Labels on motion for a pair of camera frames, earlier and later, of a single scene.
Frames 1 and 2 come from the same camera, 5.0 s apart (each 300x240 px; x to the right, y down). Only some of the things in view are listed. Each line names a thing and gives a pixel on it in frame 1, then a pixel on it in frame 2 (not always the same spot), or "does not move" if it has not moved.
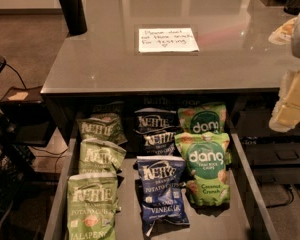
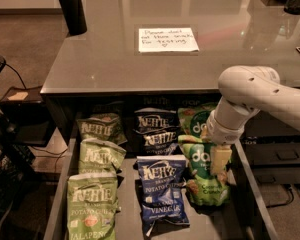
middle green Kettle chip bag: x=99 y=157 does not move
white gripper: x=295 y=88 → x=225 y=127
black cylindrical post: x=71 y=5 does not move
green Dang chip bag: x=207 y=158 does not move
